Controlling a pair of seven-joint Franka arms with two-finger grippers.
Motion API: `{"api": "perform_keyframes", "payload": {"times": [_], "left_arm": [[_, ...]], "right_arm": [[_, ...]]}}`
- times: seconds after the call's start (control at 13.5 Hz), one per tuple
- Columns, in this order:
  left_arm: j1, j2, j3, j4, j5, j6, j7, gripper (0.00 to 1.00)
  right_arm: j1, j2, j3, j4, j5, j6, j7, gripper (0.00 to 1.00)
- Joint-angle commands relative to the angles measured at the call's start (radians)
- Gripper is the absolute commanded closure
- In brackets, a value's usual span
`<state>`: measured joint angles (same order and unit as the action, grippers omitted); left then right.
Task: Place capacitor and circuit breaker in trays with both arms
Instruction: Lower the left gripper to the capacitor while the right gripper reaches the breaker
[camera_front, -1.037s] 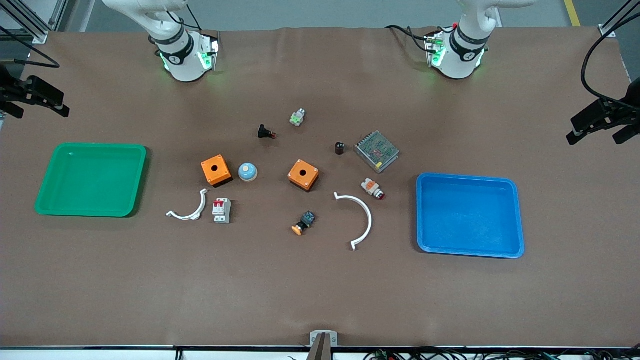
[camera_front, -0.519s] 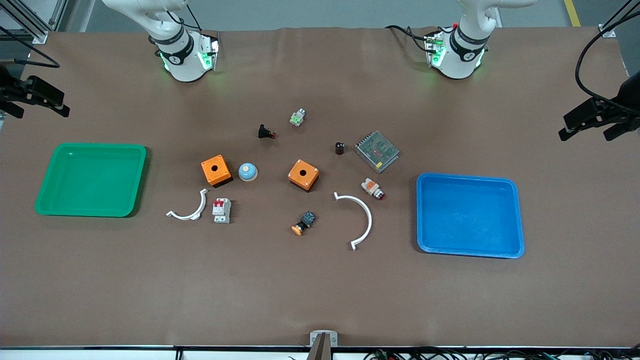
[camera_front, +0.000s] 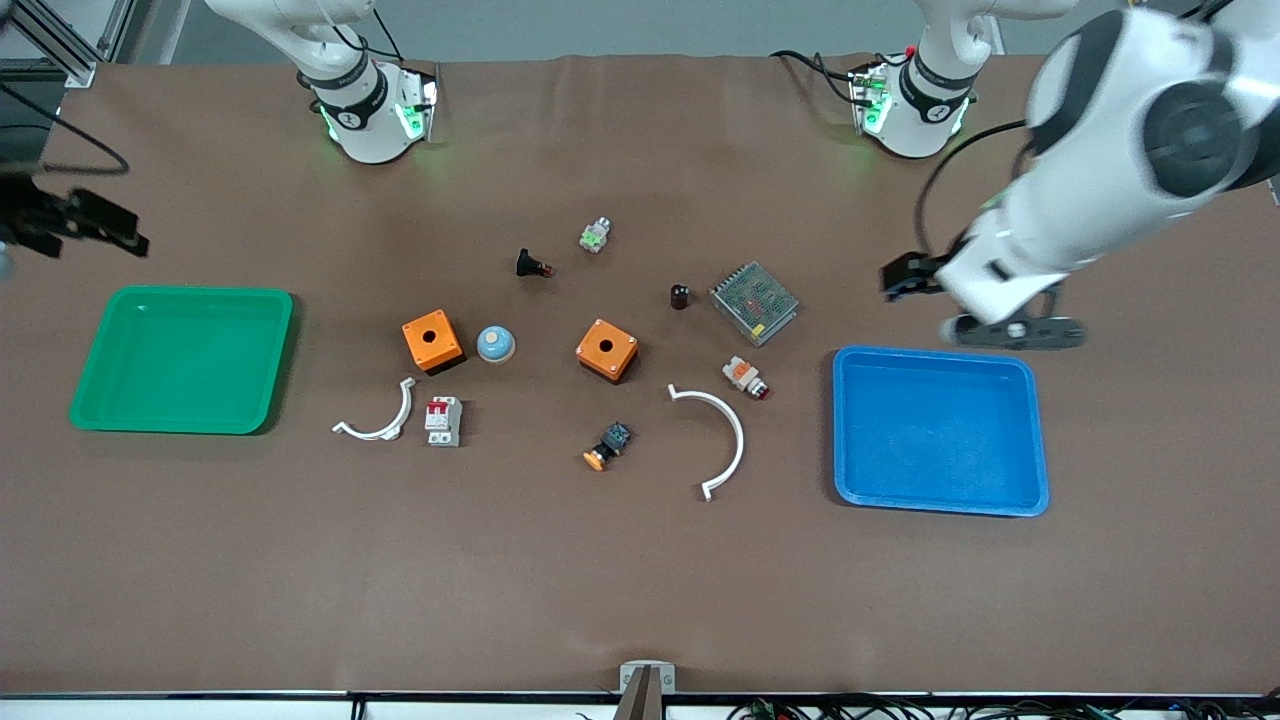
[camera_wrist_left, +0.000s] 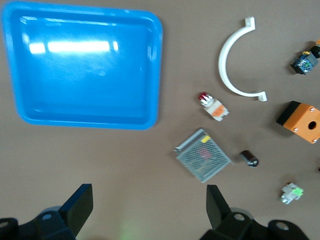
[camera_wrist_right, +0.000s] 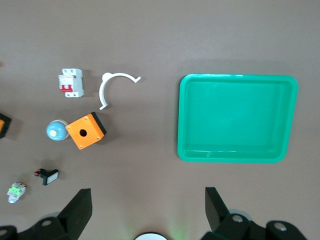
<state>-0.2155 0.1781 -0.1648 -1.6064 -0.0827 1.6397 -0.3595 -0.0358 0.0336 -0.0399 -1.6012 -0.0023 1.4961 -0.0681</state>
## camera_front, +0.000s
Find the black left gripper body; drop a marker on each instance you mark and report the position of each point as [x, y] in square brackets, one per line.
[925, 270]

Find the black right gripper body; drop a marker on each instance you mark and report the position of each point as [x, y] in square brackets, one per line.
[28, 213]

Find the small black cylindrical capacitor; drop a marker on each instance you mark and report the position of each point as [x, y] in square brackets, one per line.
[680, 297]

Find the white red circuit breaker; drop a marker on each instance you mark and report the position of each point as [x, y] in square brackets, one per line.
[443, 420]

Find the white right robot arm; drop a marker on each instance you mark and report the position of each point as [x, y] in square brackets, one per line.
[365, 120]

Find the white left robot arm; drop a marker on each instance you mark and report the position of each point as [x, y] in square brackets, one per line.
[1100, 130]

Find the green plastic tray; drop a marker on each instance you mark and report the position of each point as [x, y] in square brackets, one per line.
[150, 380]

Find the metal mesh power supply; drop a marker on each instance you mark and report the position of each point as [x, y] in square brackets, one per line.
[755, 300]

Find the blue plastic tray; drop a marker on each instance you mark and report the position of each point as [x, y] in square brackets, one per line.
[940, 440]

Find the orange white indicator lamp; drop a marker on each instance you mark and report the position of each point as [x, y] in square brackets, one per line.
[742, 373]

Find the orange push button box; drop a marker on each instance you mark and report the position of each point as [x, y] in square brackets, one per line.
[620, 352]
[415, 345]

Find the green white push button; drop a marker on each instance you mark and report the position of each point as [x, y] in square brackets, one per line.
[595, 237]

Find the orange black emergency button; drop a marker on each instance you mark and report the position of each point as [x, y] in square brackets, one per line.
[612, 440]

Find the black red indicator lamp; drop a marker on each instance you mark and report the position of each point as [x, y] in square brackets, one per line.
[526, 263]

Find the light blue dome button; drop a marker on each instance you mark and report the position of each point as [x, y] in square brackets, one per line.
[496, 344]

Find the brown table mat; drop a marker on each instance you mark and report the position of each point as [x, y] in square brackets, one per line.
[600, 580]

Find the grey table edge clamp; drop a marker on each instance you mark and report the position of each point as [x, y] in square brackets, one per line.
[628, 680]

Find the aluminium frame profile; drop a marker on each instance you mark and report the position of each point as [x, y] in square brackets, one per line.
[75, 68]

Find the large white curved bracket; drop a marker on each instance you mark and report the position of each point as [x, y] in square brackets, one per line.
[740, 440]

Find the small white curved bracket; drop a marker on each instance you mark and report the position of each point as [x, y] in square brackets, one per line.
[407, 398]

